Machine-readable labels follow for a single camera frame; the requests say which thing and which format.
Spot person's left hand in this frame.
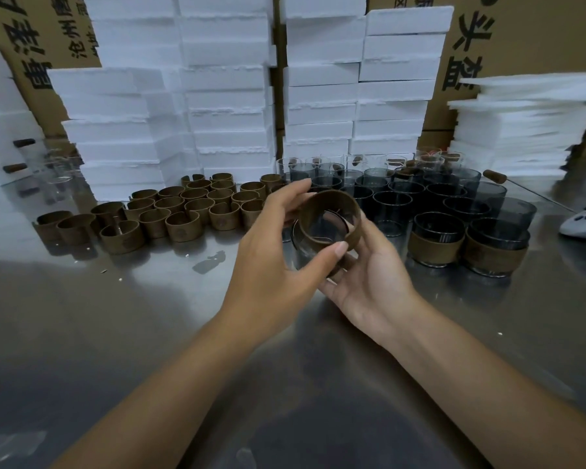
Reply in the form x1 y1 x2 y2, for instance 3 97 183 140
219 178 348 343

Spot person's right hand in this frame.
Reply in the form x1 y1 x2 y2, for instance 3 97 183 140
317 209 426 345

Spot smoky transparent plastic cup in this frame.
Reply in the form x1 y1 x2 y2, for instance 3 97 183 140
292 209 360 279
408 212 466 268
464 218 531 278

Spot cluster of transparent plastic cups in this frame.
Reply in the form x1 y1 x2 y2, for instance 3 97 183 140
271 150 538 238

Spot group of brown sleeve rings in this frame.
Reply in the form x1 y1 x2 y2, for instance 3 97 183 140
34 173 286 255

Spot bunch of clear plastic cups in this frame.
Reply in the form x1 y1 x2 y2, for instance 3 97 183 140
36 150 87 184

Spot person's right forearm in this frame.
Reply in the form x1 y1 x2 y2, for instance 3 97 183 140
385 297 586 469

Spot person's left forearm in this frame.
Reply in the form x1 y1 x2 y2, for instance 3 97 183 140
53 312 274 469

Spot stepped stack white foam blocks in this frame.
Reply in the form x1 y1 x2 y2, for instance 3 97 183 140
281 0 455 160

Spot tall stack white foam blocks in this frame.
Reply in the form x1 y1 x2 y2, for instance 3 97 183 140
46 0 278 201

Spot stack of thin foam sheets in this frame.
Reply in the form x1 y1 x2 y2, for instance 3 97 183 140
447 72 586 179

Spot large printed cardboard box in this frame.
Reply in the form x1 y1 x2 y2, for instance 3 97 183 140
366 0 586 132

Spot stack of white foam blocks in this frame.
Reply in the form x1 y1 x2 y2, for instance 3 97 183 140
0 39 45 187

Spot brown-handled metal rod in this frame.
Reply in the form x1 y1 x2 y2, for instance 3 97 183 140
483 169 575 213

